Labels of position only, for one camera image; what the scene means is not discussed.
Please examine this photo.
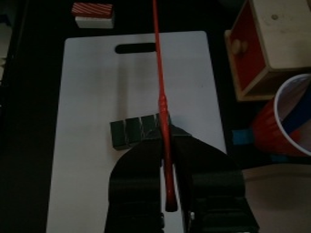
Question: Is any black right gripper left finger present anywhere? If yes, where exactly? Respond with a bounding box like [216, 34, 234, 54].
[103, 138, 167, 233]

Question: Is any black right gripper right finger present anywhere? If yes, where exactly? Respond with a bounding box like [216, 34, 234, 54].
[171, 125, 262, 233]

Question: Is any red toy knife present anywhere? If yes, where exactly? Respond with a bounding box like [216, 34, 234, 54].
[151, 0, 181, 213]

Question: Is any dark green sushi roll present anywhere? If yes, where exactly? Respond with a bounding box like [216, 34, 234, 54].
[110, 112, 193, 151]

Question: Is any white cutting board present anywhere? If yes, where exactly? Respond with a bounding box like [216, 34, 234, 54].
[46, 30, 229, 233]

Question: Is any red and white nigiri sushi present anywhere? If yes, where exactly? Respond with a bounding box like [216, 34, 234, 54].
[71, 2, 115, 30]

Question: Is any blue tape piece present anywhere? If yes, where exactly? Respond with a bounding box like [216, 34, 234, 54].
[233, 128, 256, 147]

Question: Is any red plastic cup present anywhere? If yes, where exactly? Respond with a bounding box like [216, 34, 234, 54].
[250, 73, 311, 158]

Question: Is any wooden box with red front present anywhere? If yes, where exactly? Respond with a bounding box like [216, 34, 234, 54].
[224, 0, 311, 102]

